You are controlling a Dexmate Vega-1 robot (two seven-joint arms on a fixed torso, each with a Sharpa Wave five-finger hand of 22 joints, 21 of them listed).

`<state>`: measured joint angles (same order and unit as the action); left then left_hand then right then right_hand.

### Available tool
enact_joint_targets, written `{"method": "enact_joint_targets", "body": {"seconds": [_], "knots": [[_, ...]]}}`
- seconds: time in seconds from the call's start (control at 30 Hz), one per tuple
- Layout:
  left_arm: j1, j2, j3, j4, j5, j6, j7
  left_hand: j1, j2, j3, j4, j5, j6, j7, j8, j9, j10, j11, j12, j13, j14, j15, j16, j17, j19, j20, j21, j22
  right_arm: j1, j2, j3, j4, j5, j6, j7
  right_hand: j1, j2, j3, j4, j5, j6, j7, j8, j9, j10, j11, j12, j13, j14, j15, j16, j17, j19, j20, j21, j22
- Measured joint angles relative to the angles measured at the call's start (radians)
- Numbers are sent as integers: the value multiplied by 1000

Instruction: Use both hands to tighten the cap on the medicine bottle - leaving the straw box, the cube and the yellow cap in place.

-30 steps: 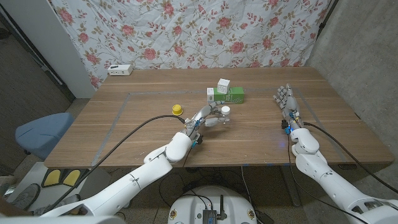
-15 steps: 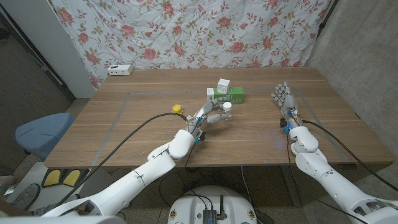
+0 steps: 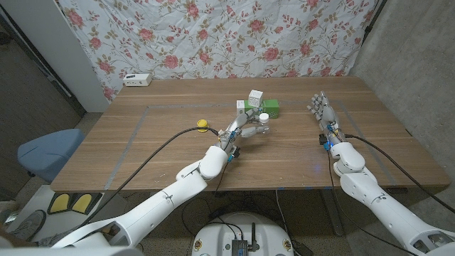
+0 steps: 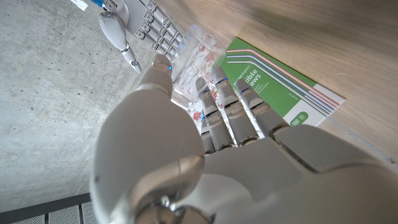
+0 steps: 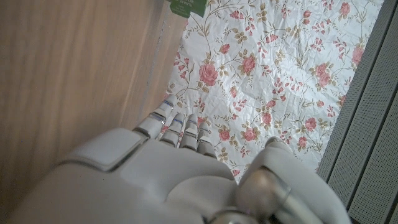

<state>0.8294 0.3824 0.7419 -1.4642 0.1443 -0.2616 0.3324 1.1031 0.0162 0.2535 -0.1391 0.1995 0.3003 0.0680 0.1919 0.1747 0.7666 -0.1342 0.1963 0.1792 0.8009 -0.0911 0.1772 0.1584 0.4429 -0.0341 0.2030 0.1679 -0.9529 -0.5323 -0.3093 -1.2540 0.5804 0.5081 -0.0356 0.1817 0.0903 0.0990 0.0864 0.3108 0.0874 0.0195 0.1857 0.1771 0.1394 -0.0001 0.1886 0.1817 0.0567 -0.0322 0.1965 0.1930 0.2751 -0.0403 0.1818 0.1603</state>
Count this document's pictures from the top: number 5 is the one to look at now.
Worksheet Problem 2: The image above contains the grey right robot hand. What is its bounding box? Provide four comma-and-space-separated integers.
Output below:
6, 95, 352, 224

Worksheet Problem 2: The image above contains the green flexible straws box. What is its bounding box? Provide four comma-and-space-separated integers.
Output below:
169, 0, 208, 19

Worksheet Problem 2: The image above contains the floral backdrop cloth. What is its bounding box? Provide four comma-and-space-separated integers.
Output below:
164, 0, 385, 183

